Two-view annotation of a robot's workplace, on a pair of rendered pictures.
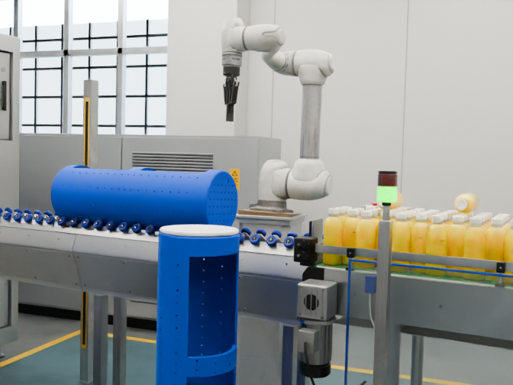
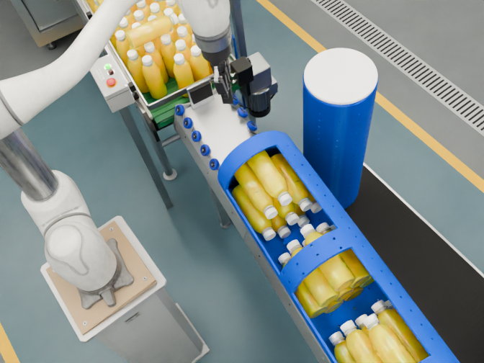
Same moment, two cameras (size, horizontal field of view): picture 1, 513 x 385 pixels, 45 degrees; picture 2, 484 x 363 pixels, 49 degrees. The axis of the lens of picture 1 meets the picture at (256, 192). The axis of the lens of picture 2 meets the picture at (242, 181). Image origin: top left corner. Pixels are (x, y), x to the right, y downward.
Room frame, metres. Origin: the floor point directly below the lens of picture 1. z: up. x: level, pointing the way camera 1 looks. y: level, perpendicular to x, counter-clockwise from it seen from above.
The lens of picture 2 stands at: (3.43, 0.78, 2.62)
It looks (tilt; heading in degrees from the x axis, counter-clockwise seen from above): 59 degrees down; 224
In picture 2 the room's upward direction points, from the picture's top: 11 degrees counter-clockwise
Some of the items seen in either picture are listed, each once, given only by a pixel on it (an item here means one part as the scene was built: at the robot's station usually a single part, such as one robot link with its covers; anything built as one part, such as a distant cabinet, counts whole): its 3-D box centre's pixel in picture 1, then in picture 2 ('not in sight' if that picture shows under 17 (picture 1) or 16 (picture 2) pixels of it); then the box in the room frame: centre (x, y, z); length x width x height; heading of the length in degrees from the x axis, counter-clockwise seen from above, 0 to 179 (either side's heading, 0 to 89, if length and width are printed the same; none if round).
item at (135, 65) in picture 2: not in sight; (139, 71); (2.52, -0.54, 1.00); 0.07 x 0.07 x 0.19
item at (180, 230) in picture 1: (199, 230); (340, 75); (2.17, 0.20, 1.03); 0.28 x 0.28 x 0.01
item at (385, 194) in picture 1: (386, 194); not in sight; (1.99, -0.42, 1.18); 0.06 x 0.06 x 0.05
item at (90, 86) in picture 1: (88, 232); not in sight; (3.46, 0.93, 0.85); 0.06 x 0.06 x 1.70; 63
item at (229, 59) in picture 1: (231, 60); (212, 32); (2.74, 0.12, 1.71); 0.09 x 0.09 x 0.06
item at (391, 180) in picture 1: (387, 179); not in sight; (1.99, -0.42, 1.23); 0.06 x 0.06 x 0.04
